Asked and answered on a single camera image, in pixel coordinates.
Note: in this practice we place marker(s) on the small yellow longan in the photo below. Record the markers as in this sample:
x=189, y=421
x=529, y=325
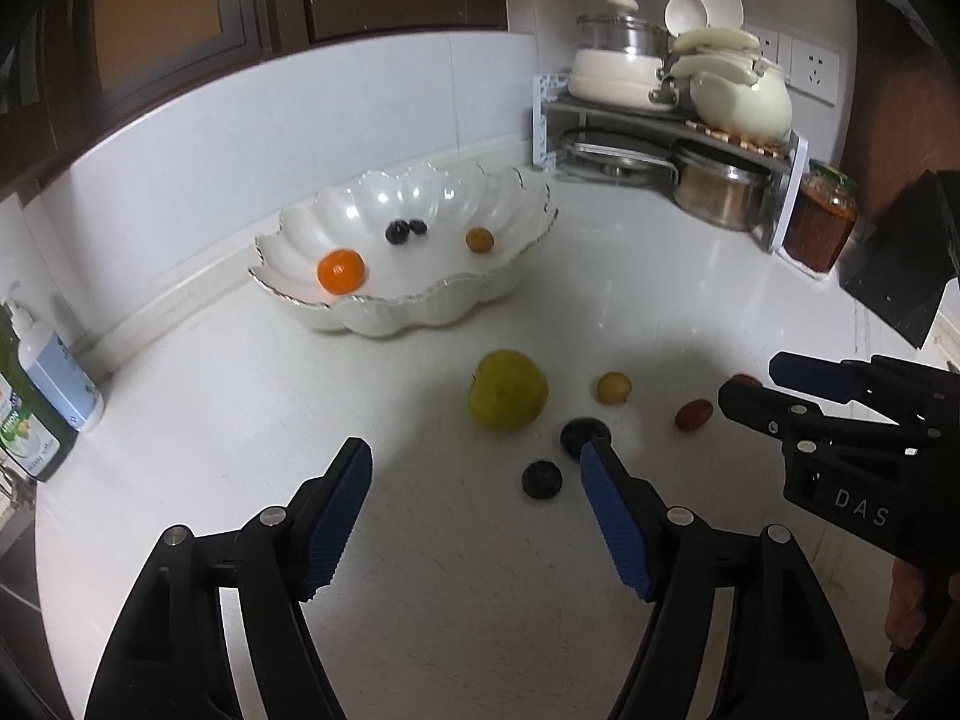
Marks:
x=613, y=388

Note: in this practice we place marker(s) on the green apple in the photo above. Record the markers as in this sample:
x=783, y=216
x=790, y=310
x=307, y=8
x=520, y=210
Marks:
x=508, y=391

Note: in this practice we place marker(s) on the brown cutting board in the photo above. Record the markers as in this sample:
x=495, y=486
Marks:
x=904, y=109

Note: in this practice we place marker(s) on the person's right hand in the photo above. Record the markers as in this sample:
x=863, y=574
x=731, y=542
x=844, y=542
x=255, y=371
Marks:
x=905, y=616

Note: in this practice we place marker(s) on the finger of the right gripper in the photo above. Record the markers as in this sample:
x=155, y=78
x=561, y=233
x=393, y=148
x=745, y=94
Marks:
x=908, y=393
x=801, y=424

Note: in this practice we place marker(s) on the white metal shelf rack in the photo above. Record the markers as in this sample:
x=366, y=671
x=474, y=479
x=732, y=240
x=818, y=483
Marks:
x=554, y=111

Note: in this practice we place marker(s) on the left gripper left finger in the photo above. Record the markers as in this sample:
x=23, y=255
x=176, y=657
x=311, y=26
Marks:
x=167, y=655

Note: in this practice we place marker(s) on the orange tangerine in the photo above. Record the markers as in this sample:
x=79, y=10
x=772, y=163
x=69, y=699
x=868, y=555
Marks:
x=342, y=271

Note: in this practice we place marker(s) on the cream pot with glass lid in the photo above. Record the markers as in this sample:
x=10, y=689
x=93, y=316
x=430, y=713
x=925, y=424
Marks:
x=620, y=61

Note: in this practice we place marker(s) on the white pump soap bottle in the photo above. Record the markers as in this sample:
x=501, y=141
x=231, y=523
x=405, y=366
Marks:
x=54, y=371

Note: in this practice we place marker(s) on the white wall socket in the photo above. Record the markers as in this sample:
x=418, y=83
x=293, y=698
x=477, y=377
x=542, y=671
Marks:
x=769, y=42
x=814, y=71

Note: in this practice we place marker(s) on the white spoon left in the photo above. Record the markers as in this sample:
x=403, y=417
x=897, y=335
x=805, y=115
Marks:
x=681, y=16

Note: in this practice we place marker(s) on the dark plum front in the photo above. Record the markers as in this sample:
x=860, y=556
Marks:
x=542, y=480

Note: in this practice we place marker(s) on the glass pan lid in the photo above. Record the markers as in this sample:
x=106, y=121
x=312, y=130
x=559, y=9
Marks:
x=617, y=155

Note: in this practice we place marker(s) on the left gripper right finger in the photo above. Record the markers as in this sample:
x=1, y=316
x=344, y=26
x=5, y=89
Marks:
x=786, y=656

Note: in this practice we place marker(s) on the jar of red sauce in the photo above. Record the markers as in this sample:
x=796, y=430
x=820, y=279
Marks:
x=824, y=216

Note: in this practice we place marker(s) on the yellow-brown longan in bowl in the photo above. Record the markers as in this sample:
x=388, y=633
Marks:
x=480, y=240

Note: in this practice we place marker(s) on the dark plum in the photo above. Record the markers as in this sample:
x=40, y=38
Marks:
x=542, y=480
x=579, y=432

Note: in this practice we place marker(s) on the black knife block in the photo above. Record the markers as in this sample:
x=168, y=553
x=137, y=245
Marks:
x=901, y=272

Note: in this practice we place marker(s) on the white scalloped fruit bowl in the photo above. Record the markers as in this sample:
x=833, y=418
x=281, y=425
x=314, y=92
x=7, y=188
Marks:
x=431, y=280

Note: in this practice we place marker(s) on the cream kettle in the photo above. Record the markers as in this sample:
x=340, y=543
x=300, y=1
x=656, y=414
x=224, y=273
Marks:
x=721, y=73

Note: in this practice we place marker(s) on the brown window frame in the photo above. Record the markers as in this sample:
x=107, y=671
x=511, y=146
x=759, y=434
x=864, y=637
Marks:
x=76, y=71

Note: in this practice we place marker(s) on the steel pot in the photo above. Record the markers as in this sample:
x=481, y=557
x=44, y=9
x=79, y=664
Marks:
x=719, y=188

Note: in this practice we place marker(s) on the green dish soap bottle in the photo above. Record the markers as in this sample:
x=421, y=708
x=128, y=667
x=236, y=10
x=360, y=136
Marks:
x=34, y=435

